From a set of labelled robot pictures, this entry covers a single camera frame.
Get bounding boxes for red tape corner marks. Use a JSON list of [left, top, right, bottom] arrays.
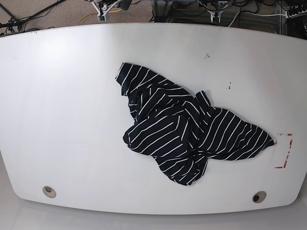
[[273, 133, 294, 169]]

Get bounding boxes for yellow floor cable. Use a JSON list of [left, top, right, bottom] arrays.
[[77, 8, 122, 26]]

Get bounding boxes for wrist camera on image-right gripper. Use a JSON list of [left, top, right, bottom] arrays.
[[211, 12, 221, 23]]

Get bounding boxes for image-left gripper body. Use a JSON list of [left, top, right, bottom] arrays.
[[91, 0, 120, 17]]

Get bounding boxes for table cable grommet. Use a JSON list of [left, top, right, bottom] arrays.
[[43, 186, 56, 198], [252, 191, 267, 203]]

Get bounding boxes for white floor cable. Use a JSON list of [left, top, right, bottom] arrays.
[[227, 11, 287, 27]]

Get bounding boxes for navy white striped T-shirt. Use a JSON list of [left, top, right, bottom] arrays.
[[116, 62, 274, 186]]

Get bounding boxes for aluminium frame base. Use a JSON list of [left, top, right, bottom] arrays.
[[151, 0, 200, 23]]

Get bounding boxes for right table cable grommet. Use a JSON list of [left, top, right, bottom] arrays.
[[252, 191, 267, 203]]

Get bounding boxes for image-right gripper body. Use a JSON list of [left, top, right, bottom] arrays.
[[208, 0, 232, 17]]

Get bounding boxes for left table cable grommet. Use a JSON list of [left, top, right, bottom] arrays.
[[43, 186, 56, 198]]

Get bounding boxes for white power strip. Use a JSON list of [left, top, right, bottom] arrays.
[[285, 3, 307, 19]]

